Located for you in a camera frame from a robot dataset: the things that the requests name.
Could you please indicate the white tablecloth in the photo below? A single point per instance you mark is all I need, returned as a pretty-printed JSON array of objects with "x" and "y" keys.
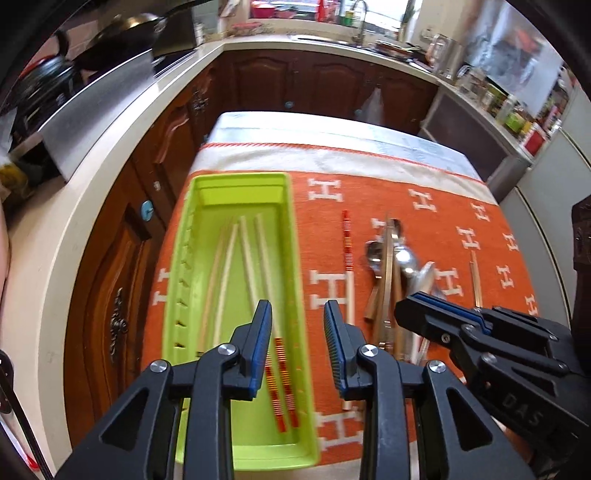
[{"x": 323, "y": 127}]

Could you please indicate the dark wooden kitchen cabinets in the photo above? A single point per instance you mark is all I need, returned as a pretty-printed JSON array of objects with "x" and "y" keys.
[{"x": 300, "y": 83}]

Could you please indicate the small metal spoon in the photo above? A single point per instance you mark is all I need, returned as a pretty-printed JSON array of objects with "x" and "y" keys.
[{"x": 405, "y": 263}]

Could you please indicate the dark wooden chair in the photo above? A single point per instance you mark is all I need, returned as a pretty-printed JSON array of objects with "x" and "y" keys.
[{"x": 582, "y": 258}]

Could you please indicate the stack of dishes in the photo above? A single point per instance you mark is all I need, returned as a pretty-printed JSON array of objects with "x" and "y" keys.
[{"x": 397, "y": 48}]

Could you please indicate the metal faucet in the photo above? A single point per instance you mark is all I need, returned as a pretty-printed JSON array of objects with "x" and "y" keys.
[{"x": 361, "y": 23}]

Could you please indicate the green bottle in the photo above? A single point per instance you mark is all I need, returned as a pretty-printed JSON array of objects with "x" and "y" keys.
[{"x": 349, "y": 18}]

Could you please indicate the brown wooden chopstick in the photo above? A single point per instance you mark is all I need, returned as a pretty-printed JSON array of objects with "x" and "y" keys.
[
  {"x": 388, "y": 286},
  {"x": 475, "y": 281}
]

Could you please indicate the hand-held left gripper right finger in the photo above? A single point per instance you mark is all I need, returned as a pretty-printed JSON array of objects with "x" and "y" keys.
[{"x": 334, "y": 350}]

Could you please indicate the steel splash panel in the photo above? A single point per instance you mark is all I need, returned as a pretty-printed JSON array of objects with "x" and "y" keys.
[{"x": 97, "y": 115}]

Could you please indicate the black wok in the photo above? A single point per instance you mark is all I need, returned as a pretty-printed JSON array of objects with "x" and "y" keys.
[{"x": 120, "y": 37}]

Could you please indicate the red striped cream chopstick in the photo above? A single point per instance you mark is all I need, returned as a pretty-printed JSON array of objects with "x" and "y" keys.
[
  {"x": 267, "y": 272},
  {"x": 249, "y": 267},
  {"x": 225, "y": 286},
  {"x": 210, "y": 295},
  {"x": 348, "y": 286}
]

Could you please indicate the orange printed blanket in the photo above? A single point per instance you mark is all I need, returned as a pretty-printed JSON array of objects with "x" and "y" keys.
[{"x": 323, "y": 240}]

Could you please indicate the black pot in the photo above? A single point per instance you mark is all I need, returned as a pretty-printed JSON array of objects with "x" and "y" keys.
[{"x": 46, "y": 87}]

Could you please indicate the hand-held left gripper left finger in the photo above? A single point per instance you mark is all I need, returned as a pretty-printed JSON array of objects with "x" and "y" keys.
[{"x": 259, "y": 350}]

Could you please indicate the red container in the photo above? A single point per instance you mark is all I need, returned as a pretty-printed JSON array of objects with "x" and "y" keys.
[{"x": 535, "y": 141}]

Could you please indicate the green plastic utensil tray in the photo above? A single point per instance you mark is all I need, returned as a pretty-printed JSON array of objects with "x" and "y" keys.
[{"x": 217, "y": 203}]

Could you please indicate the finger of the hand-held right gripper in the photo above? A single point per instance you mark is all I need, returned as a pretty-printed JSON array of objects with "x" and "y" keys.
[
  {"x": 448, "y": 305},
  {"x": 429, "y": 323}
]

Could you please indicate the black appliance front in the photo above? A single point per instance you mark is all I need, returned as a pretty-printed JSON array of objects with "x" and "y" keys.
[{"x": 452, "y": 124}]

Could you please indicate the grey trash bin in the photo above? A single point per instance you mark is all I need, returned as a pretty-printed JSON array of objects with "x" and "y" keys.
[{"x": 508, "y": 180}]

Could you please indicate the white kitchen countertop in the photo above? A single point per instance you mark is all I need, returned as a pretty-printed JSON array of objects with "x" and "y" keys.
[{"x": 46, "y": 258}]

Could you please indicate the grey metal spoon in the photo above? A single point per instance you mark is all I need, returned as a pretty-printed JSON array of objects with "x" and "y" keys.
[{"x": 425, "y": 277}]

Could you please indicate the long metal spoon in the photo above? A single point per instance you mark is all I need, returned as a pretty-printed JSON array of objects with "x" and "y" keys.
[{"x": 396, "y": 230}]

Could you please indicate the white cabinet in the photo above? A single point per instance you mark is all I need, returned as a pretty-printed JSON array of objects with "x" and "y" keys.
[{"x": 554, "y": 175}]

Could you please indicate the blue cabinet knob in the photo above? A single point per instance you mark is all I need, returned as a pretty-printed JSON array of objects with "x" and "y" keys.
[
  {"x": 289, "y": 105},
  {"x": 147, "y": 210}
]

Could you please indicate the glass kettle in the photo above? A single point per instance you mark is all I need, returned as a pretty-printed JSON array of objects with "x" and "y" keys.
[{"x": 445, "y": 57}]

